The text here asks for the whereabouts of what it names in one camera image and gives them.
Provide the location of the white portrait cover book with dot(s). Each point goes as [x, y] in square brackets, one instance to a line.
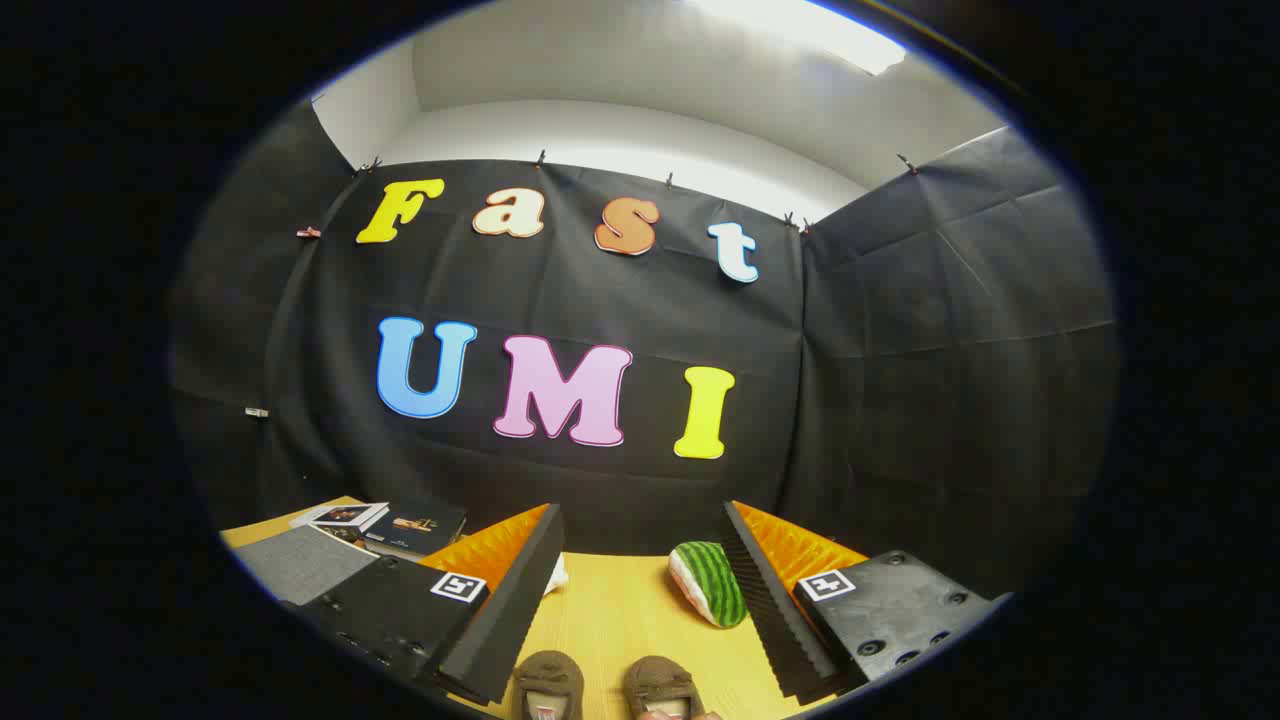
[340, 515]

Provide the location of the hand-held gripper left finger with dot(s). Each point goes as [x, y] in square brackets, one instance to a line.
[520, 610]

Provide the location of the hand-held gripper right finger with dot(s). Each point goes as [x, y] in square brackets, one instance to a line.
[775, 620]

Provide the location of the brown fuzzy shoe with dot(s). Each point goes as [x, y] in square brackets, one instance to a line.
[548, 672]
[660, 676]

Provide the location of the grey fabric storage box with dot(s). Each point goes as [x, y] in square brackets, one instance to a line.
[300, 565]

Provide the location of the white plush toy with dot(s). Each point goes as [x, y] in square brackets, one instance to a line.
[556, 577]

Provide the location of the watermelon slice plush toy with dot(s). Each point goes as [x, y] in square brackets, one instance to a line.
[712, 585]

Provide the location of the dark hardcover book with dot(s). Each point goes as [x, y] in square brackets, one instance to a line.
[415, 532]

